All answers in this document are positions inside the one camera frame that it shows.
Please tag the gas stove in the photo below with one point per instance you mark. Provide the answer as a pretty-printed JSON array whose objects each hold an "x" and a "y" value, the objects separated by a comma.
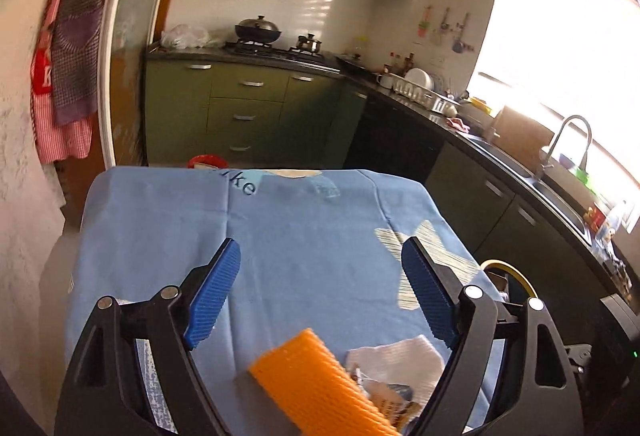
[{"x": 252, "y": 48}]

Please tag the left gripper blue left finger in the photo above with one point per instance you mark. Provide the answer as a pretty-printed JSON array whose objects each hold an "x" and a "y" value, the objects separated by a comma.
[{"x": 206, "y": 288}]

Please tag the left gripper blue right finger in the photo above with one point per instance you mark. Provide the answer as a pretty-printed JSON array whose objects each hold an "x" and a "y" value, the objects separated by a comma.
[{"x": 432, "y": 283}]

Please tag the orange foam fruit net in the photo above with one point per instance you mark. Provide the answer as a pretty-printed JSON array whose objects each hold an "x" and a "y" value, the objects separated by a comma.
[{"x": 315, "y": 392}]

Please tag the red plastic basin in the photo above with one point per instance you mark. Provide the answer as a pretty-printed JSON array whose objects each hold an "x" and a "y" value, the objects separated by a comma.
[{"x": 207, "y": 161}]

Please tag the glass sliding door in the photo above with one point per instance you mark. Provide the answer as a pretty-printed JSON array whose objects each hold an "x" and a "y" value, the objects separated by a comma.
[{"x": 126, "y": 31}]

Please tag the small steel pot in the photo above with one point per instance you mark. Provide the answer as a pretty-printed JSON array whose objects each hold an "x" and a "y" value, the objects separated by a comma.
[{"x": 308, "y": 43}]

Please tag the white paper tissue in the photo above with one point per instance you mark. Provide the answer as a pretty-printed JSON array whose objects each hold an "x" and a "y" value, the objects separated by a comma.
[{"x": 398, "y": 378}]

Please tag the blue patterned tablecloth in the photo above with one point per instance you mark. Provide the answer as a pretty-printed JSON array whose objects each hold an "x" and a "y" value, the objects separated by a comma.
[{"x": 319, "y": 252}]

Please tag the black wok with lid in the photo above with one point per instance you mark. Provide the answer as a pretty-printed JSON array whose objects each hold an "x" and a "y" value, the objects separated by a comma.
[{"x": 257, "y": 30}]

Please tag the white dish rack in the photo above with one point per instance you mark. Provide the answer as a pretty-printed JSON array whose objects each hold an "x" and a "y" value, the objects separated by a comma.
[{"x": 418, "y": 87}]

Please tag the green lower cabinets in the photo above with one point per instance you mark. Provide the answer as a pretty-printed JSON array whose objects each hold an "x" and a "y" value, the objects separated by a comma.
[{"x": 261, "y": 113}]

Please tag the black frying pan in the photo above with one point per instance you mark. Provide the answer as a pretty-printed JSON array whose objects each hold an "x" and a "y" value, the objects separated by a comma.
[{"x": 353, "y": 67}]

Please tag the clear plastic bag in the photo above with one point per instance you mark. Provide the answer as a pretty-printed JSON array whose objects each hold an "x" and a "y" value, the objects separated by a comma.
[{"x": 184, "y": 36}]

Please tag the wooden cutting board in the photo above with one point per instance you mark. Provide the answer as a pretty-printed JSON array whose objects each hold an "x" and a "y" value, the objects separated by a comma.
[{"x": 521, "y": 137}]

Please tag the steel kitchen faucet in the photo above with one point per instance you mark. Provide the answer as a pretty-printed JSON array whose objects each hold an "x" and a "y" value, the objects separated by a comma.
[{"x": 565, "y": 138}]

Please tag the yellow rimmed dark trash bin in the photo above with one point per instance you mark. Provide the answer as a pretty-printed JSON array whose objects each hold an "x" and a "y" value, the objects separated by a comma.
[{"x": 498, "y": 265}]

